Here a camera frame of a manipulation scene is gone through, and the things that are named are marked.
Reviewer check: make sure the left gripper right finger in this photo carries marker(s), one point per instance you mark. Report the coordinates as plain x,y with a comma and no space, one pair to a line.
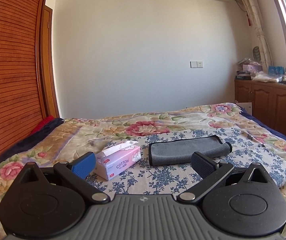
213,174

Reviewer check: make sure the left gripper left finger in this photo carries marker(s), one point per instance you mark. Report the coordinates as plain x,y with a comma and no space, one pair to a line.
73,175

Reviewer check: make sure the purple and grey towel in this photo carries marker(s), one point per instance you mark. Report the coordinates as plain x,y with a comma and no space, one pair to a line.
180,151

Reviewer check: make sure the wooden side cabinet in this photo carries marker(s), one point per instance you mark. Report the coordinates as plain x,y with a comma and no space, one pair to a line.
268,102

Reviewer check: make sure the pink cotton tissue box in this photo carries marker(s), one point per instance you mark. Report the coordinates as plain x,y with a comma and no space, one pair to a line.
113,160

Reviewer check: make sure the floral beige blanket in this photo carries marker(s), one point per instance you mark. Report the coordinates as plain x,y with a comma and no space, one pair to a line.
66,140

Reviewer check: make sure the blue floral white cloth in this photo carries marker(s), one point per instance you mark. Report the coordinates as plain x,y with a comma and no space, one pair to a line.
142,178

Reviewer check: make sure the red cloth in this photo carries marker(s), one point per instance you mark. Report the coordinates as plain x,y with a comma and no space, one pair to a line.
41,124

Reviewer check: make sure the blue picture box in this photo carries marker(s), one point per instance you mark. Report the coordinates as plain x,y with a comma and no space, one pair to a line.
275,70

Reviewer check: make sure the cream folded cloth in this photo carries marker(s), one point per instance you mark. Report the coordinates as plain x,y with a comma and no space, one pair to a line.
263,77

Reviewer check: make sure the pink patterned box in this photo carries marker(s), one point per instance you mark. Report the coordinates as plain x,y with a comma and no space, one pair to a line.
252,68

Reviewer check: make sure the dark book stack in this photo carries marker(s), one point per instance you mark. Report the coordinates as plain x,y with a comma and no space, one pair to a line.
243,75

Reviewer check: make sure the green hand fan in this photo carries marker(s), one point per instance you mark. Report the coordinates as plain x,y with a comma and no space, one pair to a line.
256,54

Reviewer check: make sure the wooden wardrobe door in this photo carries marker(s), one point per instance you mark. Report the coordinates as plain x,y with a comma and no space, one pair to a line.
49,93

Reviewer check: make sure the patterned cream curtain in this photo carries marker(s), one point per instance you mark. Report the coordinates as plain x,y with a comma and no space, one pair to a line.
254,14

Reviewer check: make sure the white wall socket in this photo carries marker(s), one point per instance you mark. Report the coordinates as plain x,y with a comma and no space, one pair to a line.
196,64

